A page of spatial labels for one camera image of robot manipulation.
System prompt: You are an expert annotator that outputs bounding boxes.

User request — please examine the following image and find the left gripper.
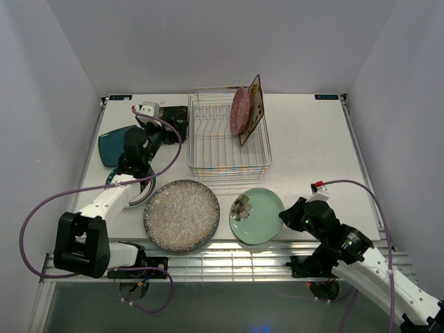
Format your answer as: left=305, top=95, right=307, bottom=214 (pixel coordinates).
left=140, top=117, right=188, bottom=164

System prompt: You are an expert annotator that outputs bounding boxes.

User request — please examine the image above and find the mint green flower plate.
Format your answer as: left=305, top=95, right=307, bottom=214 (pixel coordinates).
left=229, top=187, right=284, bottom=245

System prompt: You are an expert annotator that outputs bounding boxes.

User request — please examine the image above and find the pink polka dot plate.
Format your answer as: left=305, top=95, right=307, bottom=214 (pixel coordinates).
left=230, top=87, right=250, bottom=135

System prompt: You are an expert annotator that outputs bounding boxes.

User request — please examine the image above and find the cream flower square plate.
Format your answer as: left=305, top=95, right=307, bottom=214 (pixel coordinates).
left=239, top=74, right=264, bottom=146

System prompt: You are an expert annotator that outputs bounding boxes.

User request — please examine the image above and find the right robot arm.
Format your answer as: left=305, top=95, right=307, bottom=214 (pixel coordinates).
left=279, top=198, right=443, bottom=332

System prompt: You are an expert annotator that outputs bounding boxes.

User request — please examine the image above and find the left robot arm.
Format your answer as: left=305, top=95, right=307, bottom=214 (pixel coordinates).
left=53, top=121, right=167, bottom=278

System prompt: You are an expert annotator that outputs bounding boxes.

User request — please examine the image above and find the teal square plate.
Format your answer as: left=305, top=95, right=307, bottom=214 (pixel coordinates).
left=98, top=126, right=135, bottom=168

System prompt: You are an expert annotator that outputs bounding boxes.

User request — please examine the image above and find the white plate green rim left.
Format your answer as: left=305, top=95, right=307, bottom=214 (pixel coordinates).
left=105, top=168, right=157, bottom=207

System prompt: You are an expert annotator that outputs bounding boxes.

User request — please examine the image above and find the black floral square plate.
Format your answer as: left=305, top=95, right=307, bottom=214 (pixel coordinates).
left=159, top=105, right=189, bottom=143

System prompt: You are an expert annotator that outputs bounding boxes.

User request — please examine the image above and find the left blue table label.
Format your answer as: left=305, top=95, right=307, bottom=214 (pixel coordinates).
left=108, top=94, right=133, bottom=101

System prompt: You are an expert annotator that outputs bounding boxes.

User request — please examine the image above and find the blue table label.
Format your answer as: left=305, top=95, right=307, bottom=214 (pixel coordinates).
left=314, top=94, right=339, bottom=101
left=108, top=94, right=133, bottom=101

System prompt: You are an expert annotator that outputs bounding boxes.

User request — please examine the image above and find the large speckled round plate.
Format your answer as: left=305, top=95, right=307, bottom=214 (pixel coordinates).
left=144, top=180, right=221, bottom=253

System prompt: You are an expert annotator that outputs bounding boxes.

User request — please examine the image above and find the right blue table label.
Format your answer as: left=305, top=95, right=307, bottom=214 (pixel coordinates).
left=314, top=94, right=339, bottom=101

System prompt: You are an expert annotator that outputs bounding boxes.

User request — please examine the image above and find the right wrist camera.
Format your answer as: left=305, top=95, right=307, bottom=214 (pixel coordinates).
left=307, top=181, right=330, bottom=202

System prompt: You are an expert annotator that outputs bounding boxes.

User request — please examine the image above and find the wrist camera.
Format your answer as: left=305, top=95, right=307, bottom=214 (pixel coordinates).
left=132, top=102, right=161, bottom=126
left=307, top=181, right=330, bottom=202

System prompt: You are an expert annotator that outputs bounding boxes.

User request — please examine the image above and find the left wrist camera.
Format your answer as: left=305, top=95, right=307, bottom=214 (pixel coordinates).
left=132, top=102, right=161, bottom=126

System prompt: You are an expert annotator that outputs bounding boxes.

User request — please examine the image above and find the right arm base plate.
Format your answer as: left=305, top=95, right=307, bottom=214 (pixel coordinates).
left=285, top=255, right=333, bottom=278

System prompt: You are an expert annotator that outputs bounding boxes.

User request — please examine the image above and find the wire dish rack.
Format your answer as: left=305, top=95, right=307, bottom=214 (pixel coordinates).
left=187, top=86, right=272, bottom=180

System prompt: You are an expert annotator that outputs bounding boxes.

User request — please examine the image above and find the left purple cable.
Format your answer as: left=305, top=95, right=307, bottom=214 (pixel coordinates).
left=19, top=105, right=183, bottom=314

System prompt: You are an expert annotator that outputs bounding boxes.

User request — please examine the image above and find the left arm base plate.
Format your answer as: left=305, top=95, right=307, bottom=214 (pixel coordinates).
left=107, top=255, right=170, bottom=280

